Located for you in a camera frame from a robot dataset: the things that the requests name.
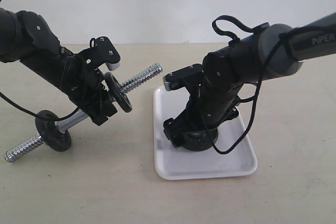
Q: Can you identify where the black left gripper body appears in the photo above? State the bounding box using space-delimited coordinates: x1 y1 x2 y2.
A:
60 56 113 119

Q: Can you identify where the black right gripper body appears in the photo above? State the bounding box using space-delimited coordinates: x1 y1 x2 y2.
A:
175 82 239 132

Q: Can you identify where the chrome threaded dumbbell bar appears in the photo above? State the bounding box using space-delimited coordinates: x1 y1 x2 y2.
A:
4 63 163 163

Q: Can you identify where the black weight plate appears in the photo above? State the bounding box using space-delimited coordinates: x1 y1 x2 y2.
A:
35 118 71 152
182 130 218 152
104 72 132 113

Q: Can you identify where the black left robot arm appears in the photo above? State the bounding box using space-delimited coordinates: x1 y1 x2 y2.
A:
1 8 121 125

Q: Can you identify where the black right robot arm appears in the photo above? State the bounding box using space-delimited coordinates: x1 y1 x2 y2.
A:
163 14 335 152

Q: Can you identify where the white plastic tray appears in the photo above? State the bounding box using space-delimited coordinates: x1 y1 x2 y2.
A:
153 86 258 180

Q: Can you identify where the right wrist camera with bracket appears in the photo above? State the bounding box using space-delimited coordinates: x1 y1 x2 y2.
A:
163 63 204 91

